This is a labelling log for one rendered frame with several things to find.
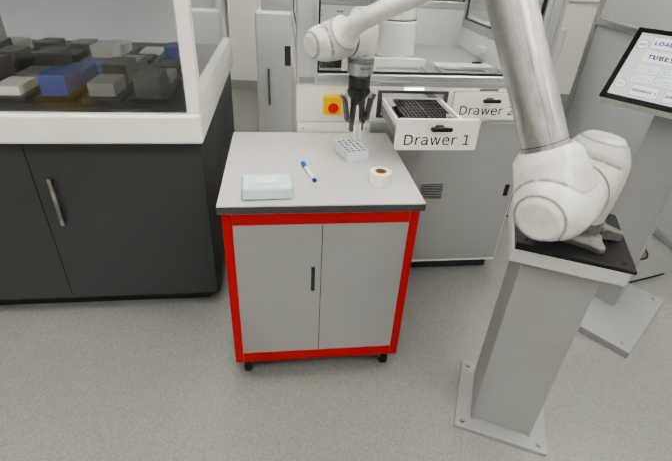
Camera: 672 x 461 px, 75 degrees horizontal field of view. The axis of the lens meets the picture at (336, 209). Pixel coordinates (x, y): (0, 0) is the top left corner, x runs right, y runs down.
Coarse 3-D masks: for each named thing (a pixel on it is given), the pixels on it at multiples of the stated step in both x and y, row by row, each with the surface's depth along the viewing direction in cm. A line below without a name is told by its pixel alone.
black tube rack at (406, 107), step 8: (400, 104) 170; (408, 104) 171; (416, 104) 171; (424, 104) 172; (432, 104) 172; (400, 112) 171; (408, 112) 163; (416, 112) 163; (424, 112) 163; (432, 112) 164; (440, 112) 164
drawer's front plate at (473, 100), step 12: (456, 96) 178; (468, 96) 178; (480, 96) 179; (492, 96) 180; (504, 96) 180; (456, 108) 180; (468, 108) 181; (480, 108) 182; (492, 108) 182; (504, 108) 183
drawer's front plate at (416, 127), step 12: (408, 120) 147; (420, 120) 147; (432, 120) 148; (444, 120) 148; (456, 120) 149; (468, 120) 149; (396, 132) 149; (408, 132) 149; (420, 132) 149; (432, 132) 150; (444, 132) 150; (456, 132) 151; (468, 132) 151; (396, 144) 151; (420, 144) 152; (456, 144) 153; (468, 144) 154
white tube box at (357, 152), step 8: (336, 144) 162; (344, 144) 160; (352, 144) 161; (360, 144) 161; (344, 152) 155; (352, 152) 154; (360, 152) 155; (368, 152) 156; (352, 160) 156; (360, 160) 157
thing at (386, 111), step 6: (384, 102) 173; (390, 102) 179; (438, 102) 181; (444, 102) 177; (384, 108) 173; (390, 108) 167; (444, 108) 175; (450, 108) 170; (384, 114) 172; (390, 114) 164; (456, 114) 164; (390, 120) 163; (396, 120) 156; (390, 126) 163
